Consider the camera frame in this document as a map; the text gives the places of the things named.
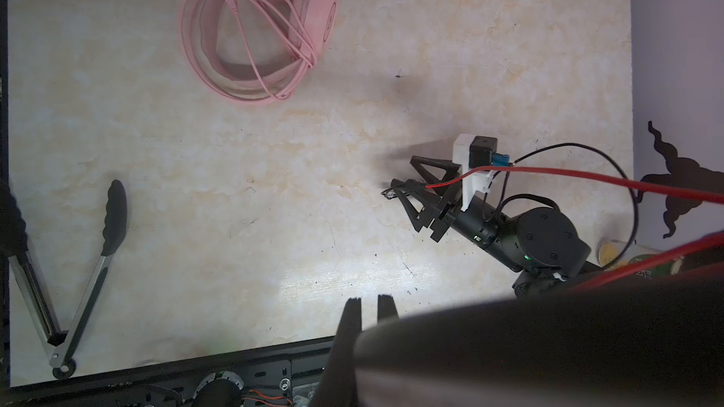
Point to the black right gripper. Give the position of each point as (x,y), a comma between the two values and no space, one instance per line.
(426,208)

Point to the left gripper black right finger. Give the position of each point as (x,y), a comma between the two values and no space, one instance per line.
(386,309)

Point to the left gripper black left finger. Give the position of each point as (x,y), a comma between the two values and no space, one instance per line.
(338,384)

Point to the white black headphones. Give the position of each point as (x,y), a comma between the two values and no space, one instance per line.
(657,344)

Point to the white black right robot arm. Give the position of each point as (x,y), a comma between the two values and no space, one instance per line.
(540,245)

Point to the metal tongs black tips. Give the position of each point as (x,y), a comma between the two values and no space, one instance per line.
(58,341)

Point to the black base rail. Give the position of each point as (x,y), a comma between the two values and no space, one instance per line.
(269,376)

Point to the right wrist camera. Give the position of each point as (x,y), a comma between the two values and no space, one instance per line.
(477,158)

